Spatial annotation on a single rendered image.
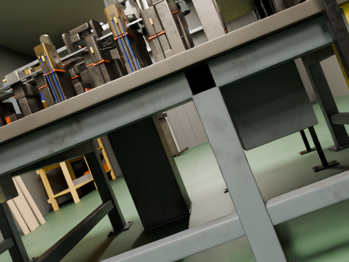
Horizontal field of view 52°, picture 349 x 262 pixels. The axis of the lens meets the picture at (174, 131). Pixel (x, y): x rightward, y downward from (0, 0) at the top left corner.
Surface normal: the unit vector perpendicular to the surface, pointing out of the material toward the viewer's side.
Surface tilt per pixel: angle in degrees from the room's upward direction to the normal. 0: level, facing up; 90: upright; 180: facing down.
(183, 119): 90
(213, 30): 90
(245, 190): 90
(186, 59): 90
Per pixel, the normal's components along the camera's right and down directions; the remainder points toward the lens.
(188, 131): -0.07, 0.04
